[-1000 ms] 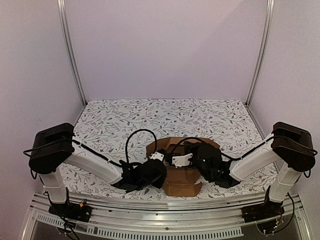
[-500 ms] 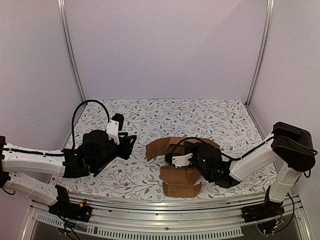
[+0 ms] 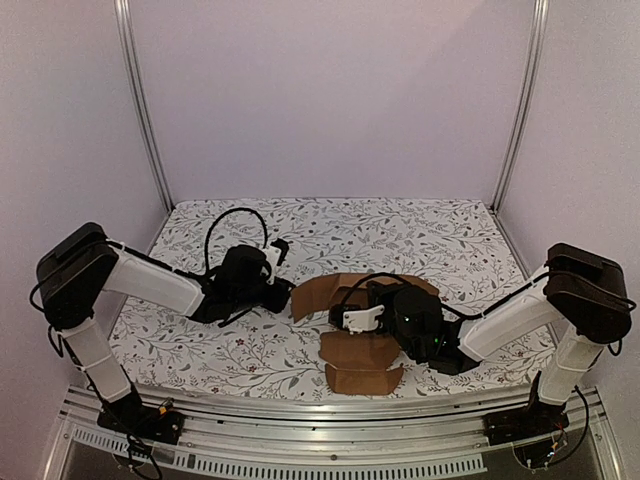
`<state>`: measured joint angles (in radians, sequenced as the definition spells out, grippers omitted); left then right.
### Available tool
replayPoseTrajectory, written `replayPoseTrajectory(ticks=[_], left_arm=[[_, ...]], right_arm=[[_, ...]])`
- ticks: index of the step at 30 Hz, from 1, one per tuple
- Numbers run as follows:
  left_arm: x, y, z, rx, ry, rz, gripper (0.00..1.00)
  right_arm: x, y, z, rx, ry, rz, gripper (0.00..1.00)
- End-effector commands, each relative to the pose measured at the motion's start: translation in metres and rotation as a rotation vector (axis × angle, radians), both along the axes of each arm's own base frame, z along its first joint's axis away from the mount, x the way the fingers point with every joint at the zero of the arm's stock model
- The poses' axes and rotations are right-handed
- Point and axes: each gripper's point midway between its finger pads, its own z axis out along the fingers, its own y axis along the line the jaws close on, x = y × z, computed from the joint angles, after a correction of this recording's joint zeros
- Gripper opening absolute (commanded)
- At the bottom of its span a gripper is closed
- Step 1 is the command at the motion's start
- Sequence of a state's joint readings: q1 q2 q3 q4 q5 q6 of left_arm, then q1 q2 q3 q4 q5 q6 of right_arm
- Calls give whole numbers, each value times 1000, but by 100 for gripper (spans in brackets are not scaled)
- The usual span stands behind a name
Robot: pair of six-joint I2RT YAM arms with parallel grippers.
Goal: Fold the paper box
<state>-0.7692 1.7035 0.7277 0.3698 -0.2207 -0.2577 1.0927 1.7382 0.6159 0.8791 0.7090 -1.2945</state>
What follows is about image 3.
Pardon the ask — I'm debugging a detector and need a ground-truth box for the brown cardboard box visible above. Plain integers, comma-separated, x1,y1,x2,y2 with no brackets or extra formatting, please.
291,273,439,396

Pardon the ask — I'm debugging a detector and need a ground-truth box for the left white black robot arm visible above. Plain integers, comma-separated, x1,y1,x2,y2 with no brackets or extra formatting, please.
30,222,293,434

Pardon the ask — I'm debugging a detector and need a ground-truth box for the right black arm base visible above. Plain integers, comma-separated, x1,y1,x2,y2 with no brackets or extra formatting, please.
482,372,569,446

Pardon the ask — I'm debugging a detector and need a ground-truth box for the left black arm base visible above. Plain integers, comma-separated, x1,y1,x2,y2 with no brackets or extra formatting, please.
97,387,185,445

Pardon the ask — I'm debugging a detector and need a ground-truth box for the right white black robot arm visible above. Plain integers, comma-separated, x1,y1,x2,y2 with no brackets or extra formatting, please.
367,243,636,436

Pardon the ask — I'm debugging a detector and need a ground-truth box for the floral patterned table mat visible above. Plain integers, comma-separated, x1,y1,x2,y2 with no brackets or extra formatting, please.
110,198,524,402

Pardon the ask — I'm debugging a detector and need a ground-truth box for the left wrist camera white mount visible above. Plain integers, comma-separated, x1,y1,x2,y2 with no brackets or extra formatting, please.
261,238,289,285

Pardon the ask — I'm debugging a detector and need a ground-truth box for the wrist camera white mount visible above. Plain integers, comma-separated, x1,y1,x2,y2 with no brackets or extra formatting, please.
329,304,385,334
261,238,289,285

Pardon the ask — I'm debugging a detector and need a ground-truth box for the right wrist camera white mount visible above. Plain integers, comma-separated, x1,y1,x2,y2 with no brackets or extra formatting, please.
329,304,385,334

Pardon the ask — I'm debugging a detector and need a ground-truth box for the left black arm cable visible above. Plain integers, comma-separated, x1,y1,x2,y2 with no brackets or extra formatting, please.
203,207,271,281

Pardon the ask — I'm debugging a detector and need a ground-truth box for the aluminium front rail frame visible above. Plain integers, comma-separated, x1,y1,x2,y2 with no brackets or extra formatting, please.
43,386,627,479

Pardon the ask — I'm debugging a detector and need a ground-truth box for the left aluminium frame post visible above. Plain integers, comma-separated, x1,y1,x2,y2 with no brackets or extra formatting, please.
114,0,175,213

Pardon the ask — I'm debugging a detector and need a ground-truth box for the aluminium frame post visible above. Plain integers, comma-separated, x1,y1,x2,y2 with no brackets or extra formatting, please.
490,0,549,216
114,0,175,213

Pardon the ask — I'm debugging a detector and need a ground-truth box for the right aluminium frame post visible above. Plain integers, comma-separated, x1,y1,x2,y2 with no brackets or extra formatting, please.
490,0,549,216

